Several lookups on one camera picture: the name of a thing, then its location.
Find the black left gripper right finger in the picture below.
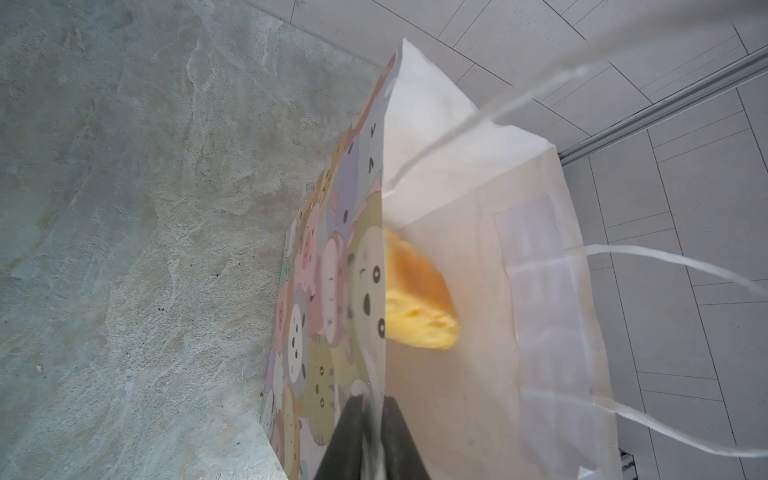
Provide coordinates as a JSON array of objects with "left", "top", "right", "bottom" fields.
[{"left": 381, "top": 396, "right": 430, "bottom": 480}]

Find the white cartoon paper bag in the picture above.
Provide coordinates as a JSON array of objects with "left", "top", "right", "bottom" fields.
[{"left": 259, "top": 5, "right": 768, "bottom": 480}]

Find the ring-shaped braided bread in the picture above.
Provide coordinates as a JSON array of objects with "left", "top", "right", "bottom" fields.
[{"left": 384, "top": 230, "right": 459, "bottom": 350}]

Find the aluminium corner post right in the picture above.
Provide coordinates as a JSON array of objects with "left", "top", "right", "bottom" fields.
[{"left": 560, "top": 46, "right": 767, "bottom": 167}]

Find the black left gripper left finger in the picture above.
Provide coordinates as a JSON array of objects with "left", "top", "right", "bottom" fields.
[{"left": 314, "top": 396, "right": 365, "bottom": 480}]

